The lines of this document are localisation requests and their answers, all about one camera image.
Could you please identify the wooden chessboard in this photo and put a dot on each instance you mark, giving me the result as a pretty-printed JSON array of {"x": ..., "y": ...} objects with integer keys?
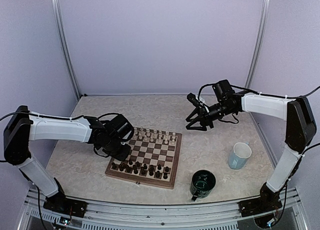
[{"x": 149, "y": 146}]

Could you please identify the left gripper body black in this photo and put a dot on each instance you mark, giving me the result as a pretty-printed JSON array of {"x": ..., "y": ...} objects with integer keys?
[{"x": 111, "y": 149}]

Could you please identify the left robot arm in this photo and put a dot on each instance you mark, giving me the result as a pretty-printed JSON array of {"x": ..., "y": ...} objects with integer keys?
[{"x": 27, "y": 131}]

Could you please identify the aluminium front rail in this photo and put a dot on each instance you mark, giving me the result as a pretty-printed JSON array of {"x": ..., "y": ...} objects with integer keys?
[{"x": 111, "y": 215}]

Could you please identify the dark back row piece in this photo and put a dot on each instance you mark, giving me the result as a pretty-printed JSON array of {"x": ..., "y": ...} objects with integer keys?
[{"x": 129, "y": 167}]

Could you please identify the light blue mug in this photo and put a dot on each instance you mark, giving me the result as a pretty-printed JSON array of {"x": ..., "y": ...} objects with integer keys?
[{"x": 239, "y": 155}]

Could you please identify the right aluminium post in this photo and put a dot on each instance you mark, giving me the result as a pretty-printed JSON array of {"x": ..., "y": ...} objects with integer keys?
[{"x": 258, "y": 42}]

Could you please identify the dark green mug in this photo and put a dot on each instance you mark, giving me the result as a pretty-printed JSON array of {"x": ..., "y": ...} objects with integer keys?
[{"x": 202, "y": 183}]

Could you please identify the left aluminium post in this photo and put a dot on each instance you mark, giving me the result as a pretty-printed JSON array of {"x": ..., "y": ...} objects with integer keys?
[{"x": 65, "y": 49}]

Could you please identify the aluminium post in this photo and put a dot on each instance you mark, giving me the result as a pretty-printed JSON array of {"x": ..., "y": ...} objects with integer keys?
[
  {"x": 65, "y": 49},
  {"x": 258, "y": 42}
]

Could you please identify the dark pawn standing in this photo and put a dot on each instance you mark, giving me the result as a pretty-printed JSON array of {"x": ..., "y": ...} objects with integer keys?
[{"x": 136, "y": 167}]

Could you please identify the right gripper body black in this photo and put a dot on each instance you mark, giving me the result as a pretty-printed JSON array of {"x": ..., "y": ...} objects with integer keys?
[{"x": 208, "y": 121}]

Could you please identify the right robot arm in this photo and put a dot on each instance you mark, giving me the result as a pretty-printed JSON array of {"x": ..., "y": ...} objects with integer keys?
[{"x": 294, "y": 122}]

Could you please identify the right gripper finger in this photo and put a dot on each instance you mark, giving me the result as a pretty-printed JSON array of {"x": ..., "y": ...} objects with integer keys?
[
  {"x": 191, "y": 126},
  {"x": 195, "y": 115}
]

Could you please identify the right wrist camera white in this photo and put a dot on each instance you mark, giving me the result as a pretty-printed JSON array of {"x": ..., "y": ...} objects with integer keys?
[{"x": 196, "y": 102}]

